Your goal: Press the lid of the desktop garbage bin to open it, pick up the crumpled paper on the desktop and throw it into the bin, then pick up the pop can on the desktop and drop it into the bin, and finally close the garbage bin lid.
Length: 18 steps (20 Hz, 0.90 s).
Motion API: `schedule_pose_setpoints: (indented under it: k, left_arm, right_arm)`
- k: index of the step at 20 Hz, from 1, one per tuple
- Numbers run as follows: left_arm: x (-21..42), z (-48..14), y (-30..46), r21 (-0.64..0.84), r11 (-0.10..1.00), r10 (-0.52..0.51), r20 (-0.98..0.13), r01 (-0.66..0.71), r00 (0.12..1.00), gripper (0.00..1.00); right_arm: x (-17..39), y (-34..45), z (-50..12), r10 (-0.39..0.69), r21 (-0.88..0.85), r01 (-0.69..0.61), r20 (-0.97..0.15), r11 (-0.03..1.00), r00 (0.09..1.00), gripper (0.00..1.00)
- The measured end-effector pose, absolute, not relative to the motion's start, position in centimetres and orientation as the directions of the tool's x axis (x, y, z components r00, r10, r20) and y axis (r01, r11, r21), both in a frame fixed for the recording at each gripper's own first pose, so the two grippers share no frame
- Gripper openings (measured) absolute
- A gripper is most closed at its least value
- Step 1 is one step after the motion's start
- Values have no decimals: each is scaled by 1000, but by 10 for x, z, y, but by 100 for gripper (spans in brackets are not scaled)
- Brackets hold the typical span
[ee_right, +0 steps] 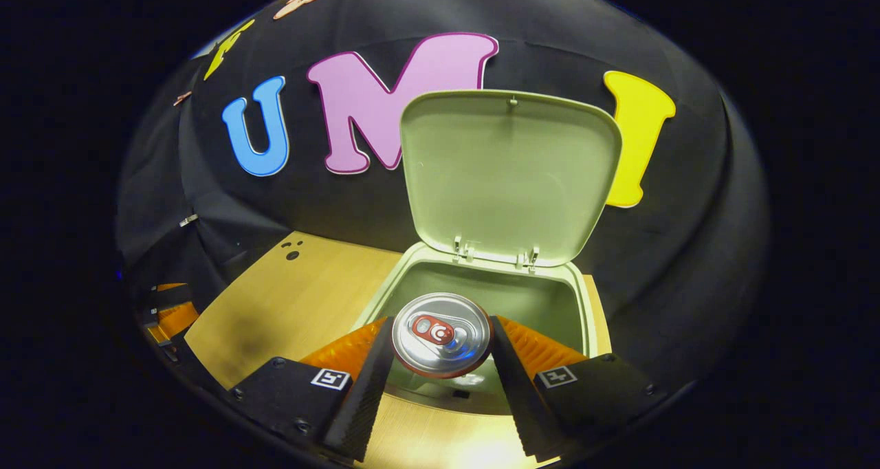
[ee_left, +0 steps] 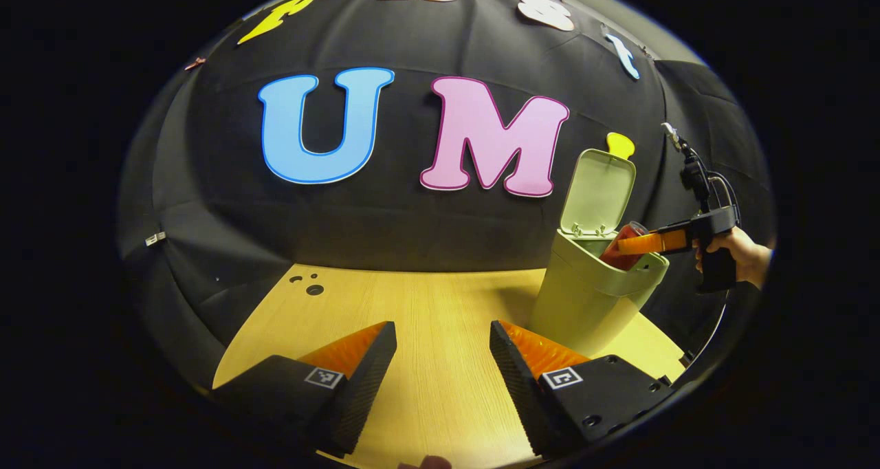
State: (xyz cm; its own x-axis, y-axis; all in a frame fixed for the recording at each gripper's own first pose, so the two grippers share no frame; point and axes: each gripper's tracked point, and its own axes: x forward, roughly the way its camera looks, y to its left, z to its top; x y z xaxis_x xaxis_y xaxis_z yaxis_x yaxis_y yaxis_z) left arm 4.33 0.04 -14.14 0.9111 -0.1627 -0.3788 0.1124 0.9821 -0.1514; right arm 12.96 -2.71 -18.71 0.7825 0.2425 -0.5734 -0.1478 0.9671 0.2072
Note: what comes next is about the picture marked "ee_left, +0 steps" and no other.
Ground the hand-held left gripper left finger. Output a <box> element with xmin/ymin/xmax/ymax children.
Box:
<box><xmin>210</xmin><ymin>321</ymin><xmax>398</xmax><ymax>456</ymax></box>

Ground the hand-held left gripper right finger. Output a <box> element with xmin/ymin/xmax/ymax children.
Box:
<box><xmin>489</xmin><ymin>320</ymin><xmax>673</xmax><ymax>458</ymax></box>

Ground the red pop can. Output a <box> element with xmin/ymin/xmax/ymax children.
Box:
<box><xmin>599</xmin><ymin>221</ymin><xmax>650</xmax><ymax>272</ymax></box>

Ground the pale green desktop garbage bin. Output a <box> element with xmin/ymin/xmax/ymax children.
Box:
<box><xmin>528</xmin><ymin>149</ymin><xmax>670</xmax><ymax>358</ymax></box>

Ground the wooden desktop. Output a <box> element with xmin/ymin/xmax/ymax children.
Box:
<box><xmin>212</xmin><ymin>265</ymin><xmax>687</xmax><ymax>469</ymax></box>

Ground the black backdrop cloth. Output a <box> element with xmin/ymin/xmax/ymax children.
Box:
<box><xmin>117</xmin><ymin>0</ymin><xmax>774</xmax><ymax>387</ymax></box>

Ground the black cable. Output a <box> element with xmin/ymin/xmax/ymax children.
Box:
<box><xmin>707</xmin><ymin>172</ymin><xmax>742</xmax><ymax>212</ymax></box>

